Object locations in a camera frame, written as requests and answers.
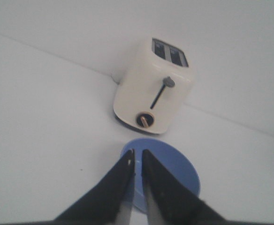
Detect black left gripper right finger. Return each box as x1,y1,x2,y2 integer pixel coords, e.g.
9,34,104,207
141,149,228,222

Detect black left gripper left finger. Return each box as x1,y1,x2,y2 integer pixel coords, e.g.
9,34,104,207
53,149,136,223

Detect blue bowl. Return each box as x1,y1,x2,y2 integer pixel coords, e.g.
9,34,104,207
121,138,200,213

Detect white two-slot toaster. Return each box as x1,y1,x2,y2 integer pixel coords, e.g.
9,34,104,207
113,37,194,134

